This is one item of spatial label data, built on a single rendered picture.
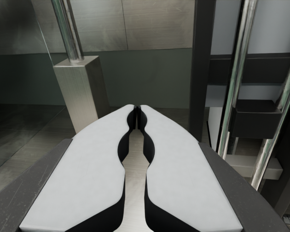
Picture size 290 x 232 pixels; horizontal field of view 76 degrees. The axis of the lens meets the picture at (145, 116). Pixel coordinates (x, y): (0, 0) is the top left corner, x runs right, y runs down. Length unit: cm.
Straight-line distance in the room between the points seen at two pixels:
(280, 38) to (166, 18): 46
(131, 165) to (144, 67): 37
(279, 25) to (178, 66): 48
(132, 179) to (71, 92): 28
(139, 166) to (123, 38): 44
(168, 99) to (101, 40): 34
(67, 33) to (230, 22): 37
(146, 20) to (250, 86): 48
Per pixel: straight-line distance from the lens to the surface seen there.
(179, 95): 75
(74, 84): 52
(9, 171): 69
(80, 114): 56
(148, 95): 76
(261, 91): 28
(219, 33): 25
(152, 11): 68
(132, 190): 49
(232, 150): 48
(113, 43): 73
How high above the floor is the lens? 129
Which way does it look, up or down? 32 degrees down
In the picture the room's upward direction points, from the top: 5 degrees counter-clockwise
